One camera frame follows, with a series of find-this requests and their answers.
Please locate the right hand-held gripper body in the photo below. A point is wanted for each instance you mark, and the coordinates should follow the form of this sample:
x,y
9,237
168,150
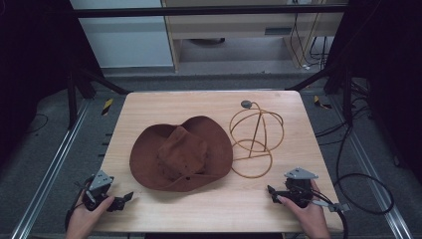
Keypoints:
x,y
298,186

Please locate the white cabinet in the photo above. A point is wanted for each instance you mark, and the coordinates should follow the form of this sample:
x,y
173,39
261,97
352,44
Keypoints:
x,y
126,36

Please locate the black horizontal frame bar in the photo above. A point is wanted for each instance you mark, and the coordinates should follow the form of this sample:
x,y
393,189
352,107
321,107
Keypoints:
x,y
199,11

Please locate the silver metal floor rail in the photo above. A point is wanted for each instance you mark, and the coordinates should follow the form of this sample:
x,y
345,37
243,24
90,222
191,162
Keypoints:
x,y
49,172
375,179

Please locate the brown felt cowboy hat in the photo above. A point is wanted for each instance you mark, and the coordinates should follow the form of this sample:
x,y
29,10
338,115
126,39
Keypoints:
x,y
185,152

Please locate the black curtain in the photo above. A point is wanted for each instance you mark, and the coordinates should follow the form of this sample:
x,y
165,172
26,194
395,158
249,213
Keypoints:
x,y
388,73
36,66

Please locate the person's right hand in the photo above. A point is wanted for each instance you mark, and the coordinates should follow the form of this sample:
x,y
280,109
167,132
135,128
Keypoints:
x,y
307,215

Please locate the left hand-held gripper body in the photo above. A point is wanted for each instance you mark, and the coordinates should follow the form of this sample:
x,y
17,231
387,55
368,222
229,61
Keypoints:
x,y
99,186

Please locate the black metal stand legs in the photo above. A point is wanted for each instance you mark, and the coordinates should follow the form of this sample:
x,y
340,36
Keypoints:
x,y
72,99
347,96

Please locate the person's left hand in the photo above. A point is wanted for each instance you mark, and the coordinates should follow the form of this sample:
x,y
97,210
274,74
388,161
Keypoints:
x,y
87,217

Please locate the yellow black striped tape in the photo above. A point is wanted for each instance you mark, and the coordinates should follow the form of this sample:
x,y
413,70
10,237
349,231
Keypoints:
x,y
107,107
320,102

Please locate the light wooden desk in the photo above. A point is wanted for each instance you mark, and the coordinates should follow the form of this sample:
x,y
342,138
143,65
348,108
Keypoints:
x,y
232,28

